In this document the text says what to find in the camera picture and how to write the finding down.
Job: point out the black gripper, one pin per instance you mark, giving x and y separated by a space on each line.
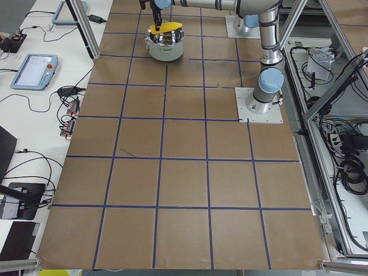
157 12

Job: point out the yellow corn cob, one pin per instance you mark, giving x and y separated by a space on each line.
165 27

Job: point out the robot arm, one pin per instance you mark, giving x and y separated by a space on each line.
270 79
246 24

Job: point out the white electric cooking pot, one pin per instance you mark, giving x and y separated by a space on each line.
165 47

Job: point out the black power adapter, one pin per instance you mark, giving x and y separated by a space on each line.
96 19

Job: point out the blue teach pendant far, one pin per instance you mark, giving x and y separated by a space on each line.
63 15

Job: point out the blue teach pendant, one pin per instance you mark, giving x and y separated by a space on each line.
36 72
63 15

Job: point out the small circuit board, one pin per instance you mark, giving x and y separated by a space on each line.
73 108
67 129

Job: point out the blue teach pendant near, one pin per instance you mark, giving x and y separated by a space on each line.
36 72

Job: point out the brown paper table cover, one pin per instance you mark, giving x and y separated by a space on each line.
160 173

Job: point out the black box device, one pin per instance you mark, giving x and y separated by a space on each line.
20 240

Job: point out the aluminium frame post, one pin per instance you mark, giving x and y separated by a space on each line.
82 22

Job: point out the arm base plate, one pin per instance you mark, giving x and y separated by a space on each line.
251 111
253 34

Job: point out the black camera stand base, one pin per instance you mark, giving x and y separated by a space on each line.
21 200

